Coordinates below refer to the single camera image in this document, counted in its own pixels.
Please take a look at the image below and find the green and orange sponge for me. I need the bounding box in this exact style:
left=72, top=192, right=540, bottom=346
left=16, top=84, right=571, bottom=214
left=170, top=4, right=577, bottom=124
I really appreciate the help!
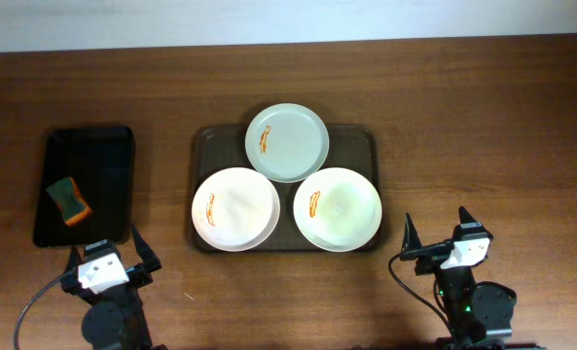
left=46, top=177, right=92, bottom=227

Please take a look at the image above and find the small black tray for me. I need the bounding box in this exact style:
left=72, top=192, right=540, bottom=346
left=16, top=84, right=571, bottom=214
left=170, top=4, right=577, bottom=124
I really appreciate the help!
left=33, top=125, right=135, bottom=248

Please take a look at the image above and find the pale green plate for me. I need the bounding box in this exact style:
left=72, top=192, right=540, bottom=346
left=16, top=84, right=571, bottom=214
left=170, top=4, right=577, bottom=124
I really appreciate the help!
left=244, top=103, right=330, bottom=183

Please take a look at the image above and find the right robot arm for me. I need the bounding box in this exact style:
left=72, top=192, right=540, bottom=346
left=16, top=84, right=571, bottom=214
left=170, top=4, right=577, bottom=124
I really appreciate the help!
left=390, top=206, right=539, bottom=350

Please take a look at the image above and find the large brown serving tray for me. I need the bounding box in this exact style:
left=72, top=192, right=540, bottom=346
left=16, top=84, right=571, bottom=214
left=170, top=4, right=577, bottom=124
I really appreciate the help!
left=192, top=123, right=379, bottom=253

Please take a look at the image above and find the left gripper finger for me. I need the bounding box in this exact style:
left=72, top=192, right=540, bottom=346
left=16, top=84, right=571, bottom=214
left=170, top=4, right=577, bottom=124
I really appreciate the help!
left=65, top=245, right=82, bottom=272
left=130, top=225, right=162, bottom=272

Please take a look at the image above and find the white plate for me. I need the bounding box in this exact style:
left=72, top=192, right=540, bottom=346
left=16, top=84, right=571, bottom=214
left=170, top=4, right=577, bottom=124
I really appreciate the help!
left=293, top=167, right=382, bottom=253
left=191, top=167, right=280, bottom=252

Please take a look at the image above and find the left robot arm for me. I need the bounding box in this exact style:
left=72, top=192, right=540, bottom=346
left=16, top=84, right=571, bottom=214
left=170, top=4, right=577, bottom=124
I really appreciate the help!
left=61, top=227, right=162, bottom=350

